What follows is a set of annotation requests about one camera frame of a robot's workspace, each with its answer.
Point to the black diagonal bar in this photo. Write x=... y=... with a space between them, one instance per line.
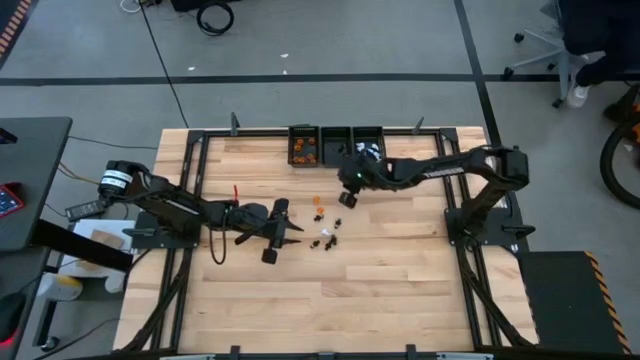
x=80 y=245

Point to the black desk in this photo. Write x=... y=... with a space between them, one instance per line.
x=30 y=185

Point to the white jug yellow cap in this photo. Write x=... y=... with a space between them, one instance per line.
x=60 y=287

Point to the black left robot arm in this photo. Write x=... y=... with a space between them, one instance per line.
x=175 y=205

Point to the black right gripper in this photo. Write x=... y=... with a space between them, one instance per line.
x=365 y=174

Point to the black metal table frame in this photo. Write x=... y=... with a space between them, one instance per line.
x=250 y=133

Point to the office chair with white base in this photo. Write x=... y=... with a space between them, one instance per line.
x=535 y=59

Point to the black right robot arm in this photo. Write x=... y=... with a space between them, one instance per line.
x=450 y=170

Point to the black power adapter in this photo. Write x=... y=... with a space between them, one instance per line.
x=85 y=210

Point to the red framed tablet device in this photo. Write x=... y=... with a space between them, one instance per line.
x=9 y=200

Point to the hazard-striped floor mat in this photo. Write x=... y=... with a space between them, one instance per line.
x=12 y=25

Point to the black hazard-striped platform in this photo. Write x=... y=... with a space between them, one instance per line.
x=565 y=300

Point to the black frame brace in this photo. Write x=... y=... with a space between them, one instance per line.
x=234 y=124
x=417 y=125

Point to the black computer mouse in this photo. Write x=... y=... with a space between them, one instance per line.
x=9 y=317

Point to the white box with cardboard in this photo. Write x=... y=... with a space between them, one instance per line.
x=105 y=230

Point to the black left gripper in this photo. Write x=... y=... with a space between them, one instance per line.
x=255 y=219

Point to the person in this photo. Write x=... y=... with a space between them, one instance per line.
x=600 y=30

